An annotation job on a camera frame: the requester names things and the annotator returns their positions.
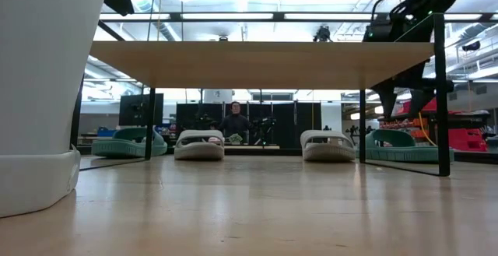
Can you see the green rubber slide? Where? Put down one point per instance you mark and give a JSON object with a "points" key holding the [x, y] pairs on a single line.
{"points": [[128, 148], [404, 155]]}

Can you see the black partition panels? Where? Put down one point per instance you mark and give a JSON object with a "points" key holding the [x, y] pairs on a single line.
{"points": [[288, 123]]}

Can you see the red storage bins rack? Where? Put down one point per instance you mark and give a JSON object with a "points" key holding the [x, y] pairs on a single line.
{"points": [[467, 139]]}

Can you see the black wall screen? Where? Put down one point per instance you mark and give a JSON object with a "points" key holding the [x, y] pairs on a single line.
{"points": [[136, 110]]}

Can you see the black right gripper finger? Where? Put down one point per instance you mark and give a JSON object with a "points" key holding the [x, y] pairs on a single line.
{"points": [[389, 100], [420, 100]]}

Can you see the black aluminium table frame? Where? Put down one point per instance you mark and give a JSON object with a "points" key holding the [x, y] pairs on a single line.
{"points": [[264, 151]]}

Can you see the black background robot arm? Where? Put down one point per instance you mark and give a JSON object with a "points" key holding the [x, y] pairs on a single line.
{"points": [[265, 127]]}

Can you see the white pillar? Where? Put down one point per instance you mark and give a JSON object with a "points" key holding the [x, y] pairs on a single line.
{"points": [[218, 95]]}

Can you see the small potted plant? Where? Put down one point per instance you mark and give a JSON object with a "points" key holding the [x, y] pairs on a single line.
{"points": [[235, 139]]}

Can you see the black overhead camera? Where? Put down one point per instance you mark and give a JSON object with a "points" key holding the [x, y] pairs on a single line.
{"points": [[322, 34]]}

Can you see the blue box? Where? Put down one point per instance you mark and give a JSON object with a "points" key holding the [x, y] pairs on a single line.
{"points": [[106, 132]]}

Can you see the white hexagonal plant pot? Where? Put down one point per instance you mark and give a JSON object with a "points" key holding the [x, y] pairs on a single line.
{"points": [[39, 92]]}

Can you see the black ceiling fixture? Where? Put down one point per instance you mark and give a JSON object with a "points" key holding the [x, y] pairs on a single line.
{"points": [[471, 46]]}

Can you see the person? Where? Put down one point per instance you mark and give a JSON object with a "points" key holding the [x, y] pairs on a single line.
{"points": [[235, 125]]}

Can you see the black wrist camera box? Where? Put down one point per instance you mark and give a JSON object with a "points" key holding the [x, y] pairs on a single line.
{"points": [[375, 32]]}

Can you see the wooden shelf with black frame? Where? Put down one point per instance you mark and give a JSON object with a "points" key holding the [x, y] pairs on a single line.
{"points": [[253, 65]]}

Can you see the grey rubber slide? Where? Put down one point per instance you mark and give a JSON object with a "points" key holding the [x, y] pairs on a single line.
{"points": [[198, 153], [328, 153]]}

